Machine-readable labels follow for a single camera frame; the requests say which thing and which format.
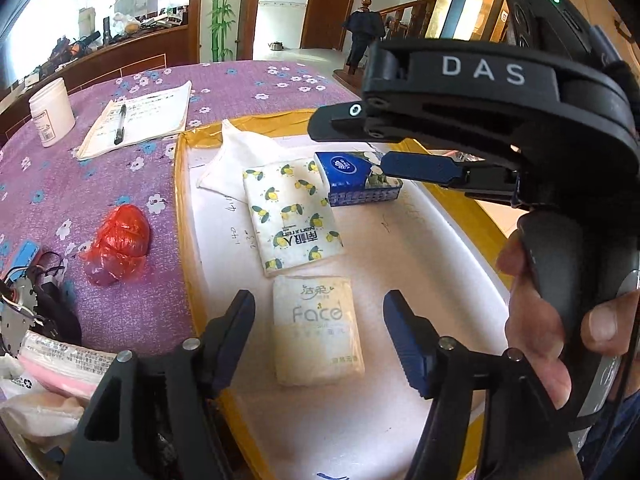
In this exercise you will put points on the bamboo painted glass panel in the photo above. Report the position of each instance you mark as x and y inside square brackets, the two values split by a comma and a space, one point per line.
[220, 10]

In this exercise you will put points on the lemon print tissue pack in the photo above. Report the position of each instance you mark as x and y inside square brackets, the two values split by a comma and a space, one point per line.
[290, 220]

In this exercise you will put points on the brown wooden door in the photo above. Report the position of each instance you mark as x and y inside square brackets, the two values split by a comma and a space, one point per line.
[330, 5]

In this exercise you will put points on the cream tissue pack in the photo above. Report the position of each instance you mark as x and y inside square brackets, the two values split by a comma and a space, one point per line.
[315, 330]

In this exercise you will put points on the wooden staircase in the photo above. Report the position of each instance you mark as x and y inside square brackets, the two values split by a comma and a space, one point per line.
[405, 15]

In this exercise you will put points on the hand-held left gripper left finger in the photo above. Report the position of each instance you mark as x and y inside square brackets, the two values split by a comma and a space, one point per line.
[232, 350]

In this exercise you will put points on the cabinet ledge clutter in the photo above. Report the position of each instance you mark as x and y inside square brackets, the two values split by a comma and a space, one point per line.
[125, 25]

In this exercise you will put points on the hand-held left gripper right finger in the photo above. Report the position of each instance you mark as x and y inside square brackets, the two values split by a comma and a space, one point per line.
[407, 345]

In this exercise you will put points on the gold and black pillar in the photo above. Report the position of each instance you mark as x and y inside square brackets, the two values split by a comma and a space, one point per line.
[450, 0]

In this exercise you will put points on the yellow taped cardboard box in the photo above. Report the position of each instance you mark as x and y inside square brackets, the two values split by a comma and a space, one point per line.
[400, 260]

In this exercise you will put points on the person in dark clothes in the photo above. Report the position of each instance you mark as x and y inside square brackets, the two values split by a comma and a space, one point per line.
[362, 25]

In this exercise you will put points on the person's right hand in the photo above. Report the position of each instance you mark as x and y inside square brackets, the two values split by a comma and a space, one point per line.
[530, 320]

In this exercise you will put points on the white paper notebook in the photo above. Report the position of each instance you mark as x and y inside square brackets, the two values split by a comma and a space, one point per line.
[150, 115]

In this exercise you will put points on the white plastic bag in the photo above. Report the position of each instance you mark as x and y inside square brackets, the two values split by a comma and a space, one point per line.
[35, 415]

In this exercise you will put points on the white plastic jar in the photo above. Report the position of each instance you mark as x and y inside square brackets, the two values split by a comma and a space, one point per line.
[50, 110]

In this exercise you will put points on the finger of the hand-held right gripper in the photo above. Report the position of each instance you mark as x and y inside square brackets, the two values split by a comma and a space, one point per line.
[340, 122]
[420, 167]

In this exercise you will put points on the red plastic bag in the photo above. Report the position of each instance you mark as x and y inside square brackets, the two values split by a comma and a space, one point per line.
[122, 235]

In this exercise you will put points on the wooden glass display cabinet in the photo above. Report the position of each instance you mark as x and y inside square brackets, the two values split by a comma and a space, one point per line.
[125, 55]

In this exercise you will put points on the pink packet with white label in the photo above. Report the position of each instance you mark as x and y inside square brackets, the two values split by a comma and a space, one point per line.
[60, 360]

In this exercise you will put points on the blue floral tissue pack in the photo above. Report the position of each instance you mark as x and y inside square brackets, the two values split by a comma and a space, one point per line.
[340, 170]

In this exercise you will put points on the small blue box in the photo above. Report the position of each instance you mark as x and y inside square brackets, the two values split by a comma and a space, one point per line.
[27, 255]

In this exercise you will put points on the black pen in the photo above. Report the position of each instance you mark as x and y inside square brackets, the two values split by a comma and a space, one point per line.
[120, 125]

